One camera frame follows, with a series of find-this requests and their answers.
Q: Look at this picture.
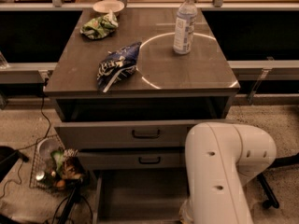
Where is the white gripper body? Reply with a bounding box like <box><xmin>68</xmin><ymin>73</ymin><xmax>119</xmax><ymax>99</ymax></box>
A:
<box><xmin>178</xmin><ymin>200</ymin><xmax>190</xmax><ymax>224</ymax></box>

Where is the grey drawer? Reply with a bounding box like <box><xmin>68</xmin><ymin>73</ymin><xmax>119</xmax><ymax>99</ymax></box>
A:
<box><xmin>78</xmin><ymin>150</ymin><xmax>185</xmax><ymax>170</ymax></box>
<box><xmin>53</xmin><ymin>119</ymin><xmax>219</xmax><ymax>150</ymax></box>
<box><xmin>93</xmin><ymin>168</ymin><xmax>188</xmax><ymax>224</ymax></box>

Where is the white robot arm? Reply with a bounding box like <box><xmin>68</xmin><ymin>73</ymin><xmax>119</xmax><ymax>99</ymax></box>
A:
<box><xmin>179</xmin><ymin>122</ymin><xmax>277</xmax><ymax>224</ymax></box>

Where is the grey drawer cabinet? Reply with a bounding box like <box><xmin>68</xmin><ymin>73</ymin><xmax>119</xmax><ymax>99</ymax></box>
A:
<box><xmin>44</xmin><ymin>7</ymin><xmax>241</xmax><ymax>173</ymax></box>

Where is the black stand base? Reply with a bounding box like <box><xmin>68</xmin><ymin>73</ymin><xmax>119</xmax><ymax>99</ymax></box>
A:
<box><xmin>257</xmin><ymin>153</ymin><xmax>299</xmax><ymax>209</ymax></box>

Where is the black tripod leg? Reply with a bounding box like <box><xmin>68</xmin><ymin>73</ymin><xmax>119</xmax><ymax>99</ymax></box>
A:
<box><xmin>50</xmin><ymin>179</ymin><xmax>93</xmax><ymax>224</ymax></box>

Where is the brown snack bag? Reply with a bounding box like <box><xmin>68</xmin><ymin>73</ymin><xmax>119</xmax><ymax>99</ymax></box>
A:
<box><xmin>50</xmin><ymin>148</ymin><xmax>86</xmax><ymax>180</ymax></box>

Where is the metal can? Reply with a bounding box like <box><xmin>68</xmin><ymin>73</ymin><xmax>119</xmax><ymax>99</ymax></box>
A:
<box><xmin>36</xmin><ymin>171</ymin><xmax>53</xmax><ymax>186</ymax></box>

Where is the clear cup in basket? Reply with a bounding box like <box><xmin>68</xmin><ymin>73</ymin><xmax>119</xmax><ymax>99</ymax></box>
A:
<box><xmin>37</xmin><ymin>138</ymin><xmax>60</xmax><ymax>161</ymax></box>

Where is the blue chip bag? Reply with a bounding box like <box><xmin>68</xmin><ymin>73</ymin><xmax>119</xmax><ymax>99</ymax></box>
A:
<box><xmin>97</xmin><ymin>42</ymin><xmax>141</xmax><ymax>92</ymax></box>

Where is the clear plastic water bottle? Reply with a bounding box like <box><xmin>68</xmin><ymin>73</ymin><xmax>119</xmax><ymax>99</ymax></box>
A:
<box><xmin>173</xmin><ymin>0</ymin><xmax>197</xmax><ymax>54</ymax></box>

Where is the green chip bag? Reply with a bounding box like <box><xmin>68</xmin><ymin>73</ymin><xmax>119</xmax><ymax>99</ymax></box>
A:
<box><xmin>80</xmin><ymin>10</ymin><xmax>119</xmax><ymax>40</ymax></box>

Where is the white bowl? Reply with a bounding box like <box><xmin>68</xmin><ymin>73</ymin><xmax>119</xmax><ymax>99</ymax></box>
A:
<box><xmin>93</xmin><ymin>0</ymin><xmax>124</xmax><ymax>15</ymax></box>

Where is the wire basket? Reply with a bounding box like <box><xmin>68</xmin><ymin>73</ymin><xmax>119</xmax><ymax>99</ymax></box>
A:
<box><xmin>29</xmin><ymin>134</ymin><xmax>90</xmax><ymax>193</ymax></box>

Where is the black power cable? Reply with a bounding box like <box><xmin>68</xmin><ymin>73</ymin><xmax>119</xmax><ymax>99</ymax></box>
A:
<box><xmin>0</xmin><ymin>77</ymin><xmax>53</xmax><ymax>201</ymax></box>

